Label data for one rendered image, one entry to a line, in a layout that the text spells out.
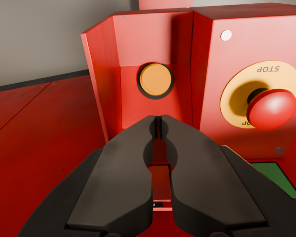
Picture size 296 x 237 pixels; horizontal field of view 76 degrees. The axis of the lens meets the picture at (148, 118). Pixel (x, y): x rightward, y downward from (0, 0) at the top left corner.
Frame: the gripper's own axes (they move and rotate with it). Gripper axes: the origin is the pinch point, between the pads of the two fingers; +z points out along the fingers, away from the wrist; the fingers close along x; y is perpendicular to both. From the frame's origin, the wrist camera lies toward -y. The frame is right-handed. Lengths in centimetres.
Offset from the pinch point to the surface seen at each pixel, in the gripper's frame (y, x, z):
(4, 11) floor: -10, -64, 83
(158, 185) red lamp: 9.9, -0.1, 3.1
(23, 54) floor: 9, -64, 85
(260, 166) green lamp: 9.7, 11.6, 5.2
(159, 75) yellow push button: 0.5, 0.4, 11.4
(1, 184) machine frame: 23.0, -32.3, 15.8
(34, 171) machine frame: 22.0, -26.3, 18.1
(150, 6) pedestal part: -8, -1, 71
